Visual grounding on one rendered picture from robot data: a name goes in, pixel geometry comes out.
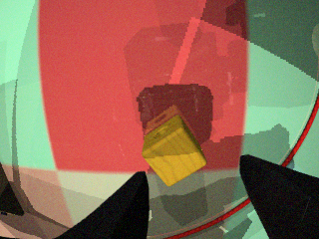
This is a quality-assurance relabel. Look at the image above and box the thin wooden stick with red end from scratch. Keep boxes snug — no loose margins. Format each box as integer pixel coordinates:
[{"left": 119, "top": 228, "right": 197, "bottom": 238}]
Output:
[{"left": 164, "top": 96, "right": 319, "bottom": 239}]

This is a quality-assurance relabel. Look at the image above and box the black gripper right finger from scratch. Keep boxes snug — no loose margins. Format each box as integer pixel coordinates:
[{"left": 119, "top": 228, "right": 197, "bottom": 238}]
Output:
[{"left": 239, "top": 154, "right": 319, "bottom": 239}]

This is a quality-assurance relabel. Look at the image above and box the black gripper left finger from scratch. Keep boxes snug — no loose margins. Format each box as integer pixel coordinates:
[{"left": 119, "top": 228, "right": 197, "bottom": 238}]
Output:
[{"left": 55, "top": 171, "right": 149, "bottom": 239}]

